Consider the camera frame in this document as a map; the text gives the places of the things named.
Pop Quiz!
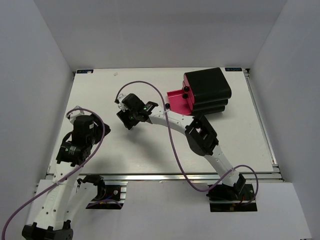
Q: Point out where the pink bottom drawer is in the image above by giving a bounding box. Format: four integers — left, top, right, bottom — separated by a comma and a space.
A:
166, 89, 192, 116

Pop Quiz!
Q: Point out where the pink drawer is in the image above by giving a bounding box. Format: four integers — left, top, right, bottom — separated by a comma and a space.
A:
166, 89, 192, 116
182, 86, 195, 111
182, 74, 195, 101

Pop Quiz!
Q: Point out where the pink top drawer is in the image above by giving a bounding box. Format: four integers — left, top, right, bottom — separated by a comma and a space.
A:
182, 74, 195, 101

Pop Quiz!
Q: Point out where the black drawer cabinet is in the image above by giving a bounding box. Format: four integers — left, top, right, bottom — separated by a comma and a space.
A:
184, 67, 232, 116

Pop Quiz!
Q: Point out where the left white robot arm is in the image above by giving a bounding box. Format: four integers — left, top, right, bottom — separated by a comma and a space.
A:
22, 106, 111, 240

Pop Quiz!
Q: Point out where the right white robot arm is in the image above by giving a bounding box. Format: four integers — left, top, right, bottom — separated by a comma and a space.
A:
115, 93, 246, 201

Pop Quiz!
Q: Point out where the blue corner label left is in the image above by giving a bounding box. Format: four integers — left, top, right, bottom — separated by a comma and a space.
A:
76, 69, 94, 74

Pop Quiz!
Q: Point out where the blue corner label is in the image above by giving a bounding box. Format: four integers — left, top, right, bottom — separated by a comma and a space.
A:
76, 69, 94, 74
224, 67, 243, 72

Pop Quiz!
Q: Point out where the blue corner label right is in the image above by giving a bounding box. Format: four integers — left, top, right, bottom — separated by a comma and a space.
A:
224, 67, 243, 72

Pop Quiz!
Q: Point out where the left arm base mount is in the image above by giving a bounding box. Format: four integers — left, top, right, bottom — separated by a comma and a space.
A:
86, 180, 127, 210

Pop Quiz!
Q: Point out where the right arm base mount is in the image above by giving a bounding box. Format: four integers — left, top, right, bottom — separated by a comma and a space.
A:
206, 183, 258, 213

